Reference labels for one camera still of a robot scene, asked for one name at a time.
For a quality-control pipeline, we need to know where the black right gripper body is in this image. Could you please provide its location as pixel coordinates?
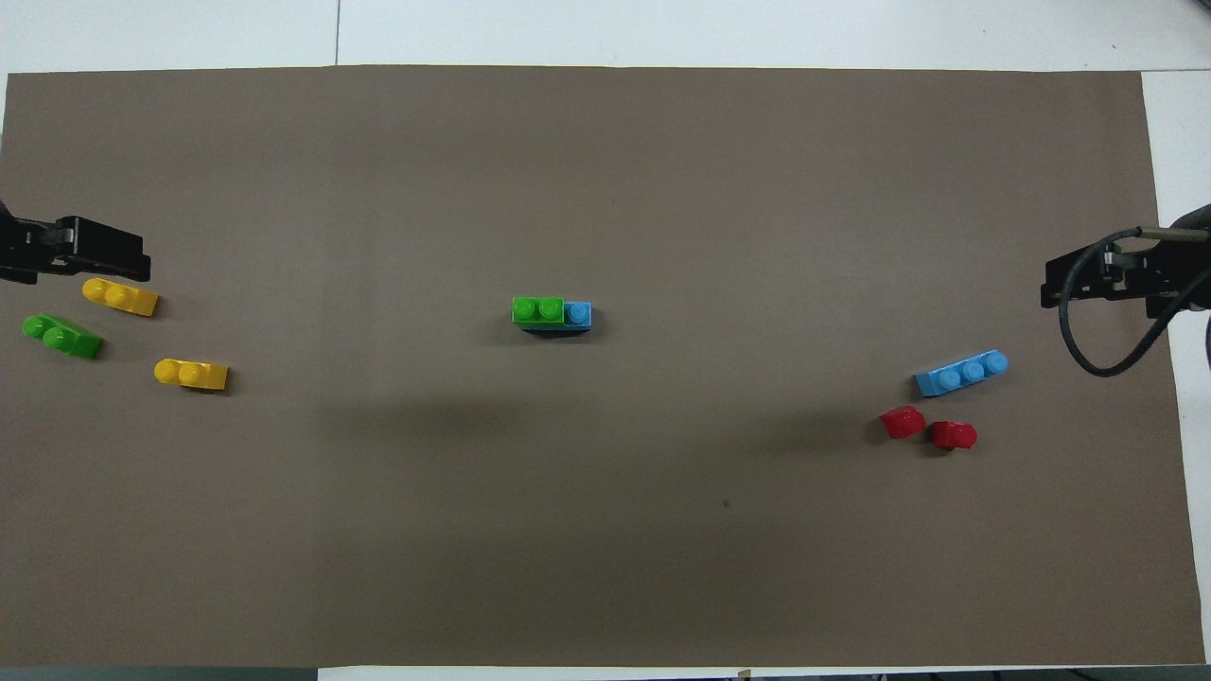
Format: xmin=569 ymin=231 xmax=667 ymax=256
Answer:
xmin=1116 ymin=241 xmax=1211 ymax=318

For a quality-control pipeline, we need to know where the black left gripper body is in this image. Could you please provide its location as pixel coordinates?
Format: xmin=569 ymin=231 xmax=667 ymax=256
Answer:
xmin=0 ymin=201 xmax=60 ymax=285

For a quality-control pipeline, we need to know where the green two-stud block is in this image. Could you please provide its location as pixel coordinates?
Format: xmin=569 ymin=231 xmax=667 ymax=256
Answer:
xmin=22 ymin=314 xmax=104 ymax=360
xmin=512 ymin=297 xmax=567 ymax=327

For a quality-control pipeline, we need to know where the blue three-stud block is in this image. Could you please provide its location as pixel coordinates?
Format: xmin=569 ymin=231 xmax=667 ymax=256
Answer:
xmin=913 ymin=349 xmax=1010 ymax=398
xmin=518 ymin=301 xmax=594 ymax=338

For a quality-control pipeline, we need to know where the yellow two-stud block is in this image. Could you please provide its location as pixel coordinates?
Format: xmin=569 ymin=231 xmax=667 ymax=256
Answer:
xmin=153 ymin=358 xmax=230 ymax=393
xmin=81 ymin=277 xmax=160 ymax=318

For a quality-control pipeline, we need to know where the brown table mat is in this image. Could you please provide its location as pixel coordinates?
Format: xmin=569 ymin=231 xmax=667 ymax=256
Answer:
xmin=0 ymin=64 xmax=1207 ymax=668

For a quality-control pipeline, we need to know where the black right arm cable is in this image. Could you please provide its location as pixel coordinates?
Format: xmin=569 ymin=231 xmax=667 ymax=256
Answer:
xmin=1059 ymin=226 xmax=1211 ymax=378

